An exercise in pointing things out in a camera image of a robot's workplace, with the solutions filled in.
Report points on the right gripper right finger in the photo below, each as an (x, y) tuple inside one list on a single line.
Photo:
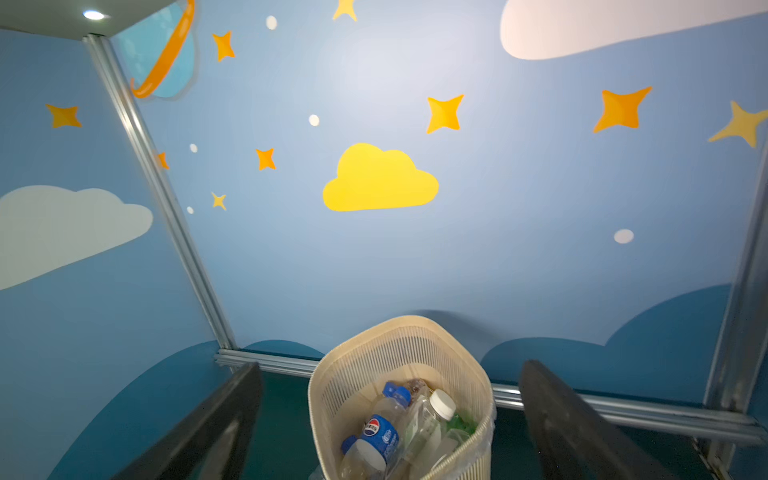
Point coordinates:
[(573, 440)]

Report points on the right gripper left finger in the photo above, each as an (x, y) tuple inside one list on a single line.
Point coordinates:
[(213, 440)]

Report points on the green sprite bottle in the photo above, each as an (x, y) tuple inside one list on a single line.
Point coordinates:
[(462, 423)]

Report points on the blue label water bottle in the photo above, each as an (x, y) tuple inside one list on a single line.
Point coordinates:
[(347, 444)]

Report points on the pink label white cap bottle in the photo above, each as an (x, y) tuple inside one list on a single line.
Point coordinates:
[(430, 416)]

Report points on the blue pepsi bottle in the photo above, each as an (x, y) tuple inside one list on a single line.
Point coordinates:
[(374, 447)]

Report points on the beige plastic waste bin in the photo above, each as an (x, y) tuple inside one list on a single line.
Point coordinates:
[(349, 378)]

